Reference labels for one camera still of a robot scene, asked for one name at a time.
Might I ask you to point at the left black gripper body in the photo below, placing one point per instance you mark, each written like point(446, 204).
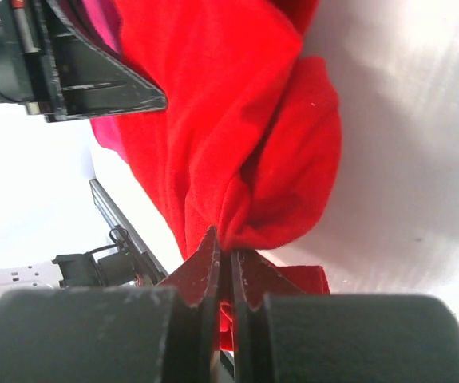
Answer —
point(28, 71)

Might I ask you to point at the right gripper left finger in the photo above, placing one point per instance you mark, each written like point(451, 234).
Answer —
point(165, 333)

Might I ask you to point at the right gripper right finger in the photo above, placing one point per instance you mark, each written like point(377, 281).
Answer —
point(282, 334)

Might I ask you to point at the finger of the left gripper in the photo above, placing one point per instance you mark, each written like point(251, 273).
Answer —
point(91, 78)

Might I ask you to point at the red t shirt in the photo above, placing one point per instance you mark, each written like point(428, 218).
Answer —
point(251, 137)

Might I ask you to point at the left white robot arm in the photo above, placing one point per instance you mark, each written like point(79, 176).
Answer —
point(110, 265)

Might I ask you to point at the aluminium rail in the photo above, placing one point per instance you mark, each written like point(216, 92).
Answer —
point(114, 217)

